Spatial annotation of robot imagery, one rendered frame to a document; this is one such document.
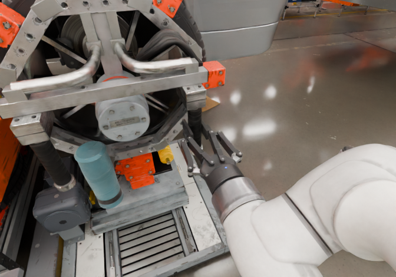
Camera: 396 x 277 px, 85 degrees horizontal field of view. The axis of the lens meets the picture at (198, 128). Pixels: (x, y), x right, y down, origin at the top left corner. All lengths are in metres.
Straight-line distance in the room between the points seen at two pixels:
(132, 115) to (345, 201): 0.47
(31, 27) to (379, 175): 0.70
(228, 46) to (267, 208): 0.94
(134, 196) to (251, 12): 1.08
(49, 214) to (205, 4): 1.09
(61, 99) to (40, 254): 0.95
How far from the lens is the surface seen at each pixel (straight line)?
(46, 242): 1.36
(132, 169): 0.91
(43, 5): 0.64
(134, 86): 0.49
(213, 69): 0.76
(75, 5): 0.64
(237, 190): 0.40
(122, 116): 0.58
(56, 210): 1.09
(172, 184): 1.21
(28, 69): 0.80
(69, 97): 0.50
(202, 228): 1.24
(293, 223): 0.35
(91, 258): 1.29
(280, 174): 1.63
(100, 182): 0.76
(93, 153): 0.70
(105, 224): 1.24
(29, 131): 0.52
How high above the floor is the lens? 1.20
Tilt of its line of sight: 40 degrees down
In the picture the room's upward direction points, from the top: straight up
